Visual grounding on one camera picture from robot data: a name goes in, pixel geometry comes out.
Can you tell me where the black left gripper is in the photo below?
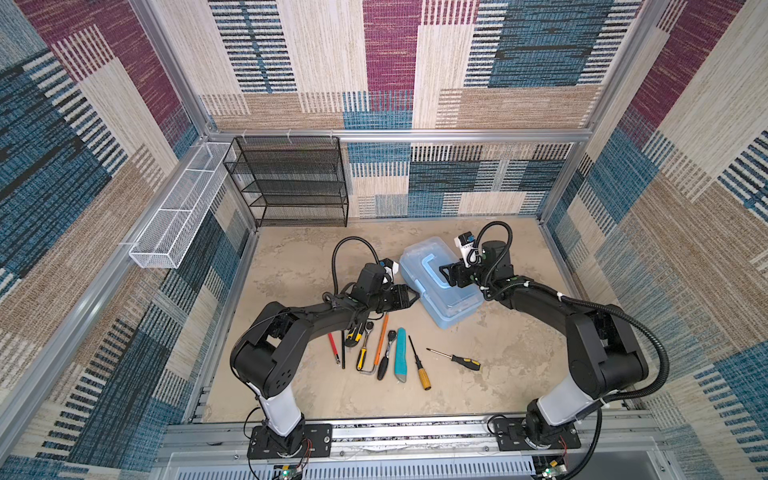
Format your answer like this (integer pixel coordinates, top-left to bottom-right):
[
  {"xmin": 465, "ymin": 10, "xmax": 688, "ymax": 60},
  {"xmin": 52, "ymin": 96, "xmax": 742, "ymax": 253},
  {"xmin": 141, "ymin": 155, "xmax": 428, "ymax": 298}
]
[{"xmin": 366, "ymin": 284, "xmax": 419, "ymax": 314}]

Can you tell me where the light blue plastic tool box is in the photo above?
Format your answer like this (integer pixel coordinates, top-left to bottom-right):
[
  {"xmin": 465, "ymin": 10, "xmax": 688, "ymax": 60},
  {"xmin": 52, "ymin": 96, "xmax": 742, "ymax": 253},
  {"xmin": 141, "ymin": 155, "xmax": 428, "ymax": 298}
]
[{"xmin": 399, "ymin": 237, "xmax": 484, "ymax": 330}]

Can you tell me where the black yellow small screwdriver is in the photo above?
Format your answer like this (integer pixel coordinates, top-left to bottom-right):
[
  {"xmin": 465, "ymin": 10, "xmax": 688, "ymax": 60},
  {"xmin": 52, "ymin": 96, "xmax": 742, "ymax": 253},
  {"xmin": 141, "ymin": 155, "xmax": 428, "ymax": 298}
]
[{"xmin": 428, "ymin": 348, "xmax": 481, "ymax": 371}]

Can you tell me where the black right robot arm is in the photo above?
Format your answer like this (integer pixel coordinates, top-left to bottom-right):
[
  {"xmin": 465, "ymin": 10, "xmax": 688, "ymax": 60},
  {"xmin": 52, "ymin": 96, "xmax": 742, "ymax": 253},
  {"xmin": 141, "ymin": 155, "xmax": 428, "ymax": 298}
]
[{"xmin": 439, "ymin": 261, "xmax": 649, "ymax": 449}]

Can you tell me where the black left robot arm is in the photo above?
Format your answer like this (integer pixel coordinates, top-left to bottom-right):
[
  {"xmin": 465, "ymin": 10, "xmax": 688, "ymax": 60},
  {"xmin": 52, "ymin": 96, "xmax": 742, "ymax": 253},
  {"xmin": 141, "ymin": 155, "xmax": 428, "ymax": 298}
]
[{"xmin": 229, "ymin": 284, "xmax": 420, "ymax": 440}]

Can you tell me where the orange pencil tool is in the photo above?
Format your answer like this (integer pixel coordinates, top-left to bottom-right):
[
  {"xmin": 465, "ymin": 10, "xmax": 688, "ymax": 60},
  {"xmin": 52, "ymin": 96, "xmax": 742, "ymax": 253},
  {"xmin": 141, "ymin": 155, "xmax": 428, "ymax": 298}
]
[{"xmin": 360, "ymin": 313, "xmax": 389, "ymax": 375}]

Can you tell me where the teal utility knife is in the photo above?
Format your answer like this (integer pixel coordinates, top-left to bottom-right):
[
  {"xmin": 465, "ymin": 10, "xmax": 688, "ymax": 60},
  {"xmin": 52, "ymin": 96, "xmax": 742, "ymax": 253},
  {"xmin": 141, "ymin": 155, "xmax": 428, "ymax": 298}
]
[{"xmin": 394, "ymin": 327, "xmax": 408, "ymax": 383}]

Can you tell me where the black hex key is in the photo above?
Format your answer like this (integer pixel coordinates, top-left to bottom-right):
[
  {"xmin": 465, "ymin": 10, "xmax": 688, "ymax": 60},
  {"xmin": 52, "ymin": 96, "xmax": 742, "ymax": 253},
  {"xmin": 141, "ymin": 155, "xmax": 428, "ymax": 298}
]
[{"xmin": 340, "ymin": 330, "xmax": 346, "ymax": 369}]

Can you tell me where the red hex key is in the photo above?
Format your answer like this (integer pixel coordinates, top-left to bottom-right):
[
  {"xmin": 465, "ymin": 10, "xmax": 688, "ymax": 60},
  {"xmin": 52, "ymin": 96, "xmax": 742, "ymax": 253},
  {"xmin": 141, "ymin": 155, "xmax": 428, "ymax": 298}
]
[{"xmin": 327, "ymin": 333, "xmax": 341, "ymax": 365}]

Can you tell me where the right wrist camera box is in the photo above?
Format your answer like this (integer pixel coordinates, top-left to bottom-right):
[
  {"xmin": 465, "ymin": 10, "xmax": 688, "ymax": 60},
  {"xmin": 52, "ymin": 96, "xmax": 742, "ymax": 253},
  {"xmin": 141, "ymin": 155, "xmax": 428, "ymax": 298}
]
[{"xmin": 454, "ymin": 232, "xmax": 477, "ymax": 264}]

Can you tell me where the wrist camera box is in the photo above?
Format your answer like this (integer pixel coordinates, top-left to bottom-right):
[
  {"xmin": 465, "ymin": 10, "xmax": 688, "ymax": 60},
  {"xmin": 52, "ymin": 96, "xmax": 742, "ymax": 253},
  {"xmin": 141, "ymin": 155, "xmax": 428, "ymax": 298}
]
[
  {"xmin": 454, "ymin": 232, "xmax": 477, "ymax": 264},
  {"xmin": 379, "ymin": 258, "xmax": 399, "ymax": 283}
]

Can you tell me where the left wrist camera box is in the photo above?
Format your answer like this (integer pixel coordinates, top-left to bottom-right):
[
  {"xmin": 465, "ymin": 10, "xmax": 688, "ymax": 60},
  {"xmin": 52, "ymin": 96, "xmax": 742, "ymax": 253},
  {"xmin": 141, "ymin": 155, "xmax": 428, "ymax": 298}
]
[{"xmin": 379, "ymin": 258, "xmax": 399, "ymax": 283}]

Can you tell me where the yellow handled wrench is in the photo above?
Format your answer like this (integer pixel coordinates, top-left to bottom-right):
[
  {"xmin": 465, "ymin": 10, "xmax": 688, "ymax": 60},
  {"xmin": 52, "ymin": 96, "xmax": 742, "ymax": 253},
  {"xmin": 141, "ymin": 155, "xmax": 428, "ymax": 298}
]
[{"xmin": 356, "ymin": 320, "xmax": 374, "ymax": 372}]

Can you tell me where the wooden handled screwdriver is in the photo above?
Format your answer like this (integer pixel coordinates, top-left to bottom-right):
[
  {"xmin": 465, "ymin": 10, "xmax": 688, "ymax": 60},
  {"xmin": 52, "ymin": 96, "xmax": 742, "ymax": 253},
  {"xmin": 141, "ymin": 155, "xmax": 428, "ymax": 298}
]
[{"xmin": 408, "ymin": 337, "xmax": 432, "ymax": 391}]

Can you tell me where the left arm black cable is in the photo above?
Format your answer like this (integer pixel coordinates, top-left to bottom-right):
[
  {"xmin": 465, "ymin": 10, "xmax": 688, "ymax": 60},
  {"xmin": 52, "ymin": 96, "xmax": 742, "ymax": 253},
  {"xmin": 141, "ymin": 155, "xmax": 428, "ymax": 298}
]
[{"xmin": 322, "ymin": 235, "xmax": 382, "ymax": 301}]

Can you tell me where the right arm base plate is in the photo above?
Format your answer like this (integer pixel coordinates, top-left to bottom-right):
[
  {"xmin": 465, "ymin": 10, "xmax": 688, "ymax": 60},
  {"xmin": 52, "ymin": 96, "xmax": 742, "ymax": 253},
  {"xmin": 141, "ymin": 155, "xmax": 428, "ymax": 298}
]
[{"xmin": 487, "ymin": 415, "xmax": 582, "ymax": 451}]

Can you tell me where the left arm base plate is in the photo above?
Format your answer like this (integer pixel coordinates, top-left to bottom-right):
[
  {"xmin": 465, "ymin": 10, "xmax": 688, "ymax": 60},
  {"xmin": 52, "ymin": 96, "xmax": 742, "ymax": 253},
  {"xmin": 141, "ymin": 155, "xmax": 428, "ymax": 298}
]
[{"xmin": 247, "ymin": 422, "xmax": 333, "ymax": 460}]

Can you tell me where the black wire mesh shelf rack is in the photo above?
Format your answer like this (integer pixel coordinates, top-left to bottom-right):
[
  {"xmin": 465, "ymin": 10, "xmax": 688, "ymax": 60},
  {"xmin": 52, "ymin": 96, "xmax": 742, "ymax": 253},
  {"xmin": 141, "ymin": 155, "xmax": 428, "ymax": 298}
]
[{"xmin": 224, "ymin": 136, "xmax": 349, "ymax": 227}]

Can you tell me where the white wire mesh basket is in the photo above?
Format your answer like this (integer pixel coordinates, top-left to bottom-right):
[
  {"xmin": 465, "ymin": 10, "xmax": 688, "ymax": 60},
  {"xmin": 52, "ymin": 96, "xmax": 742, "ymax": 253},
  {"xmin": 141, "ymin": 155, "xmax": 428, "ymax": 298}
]
[{"xmin": 129, "ymin": 142, "xmax": 230, "ymax": 269}]

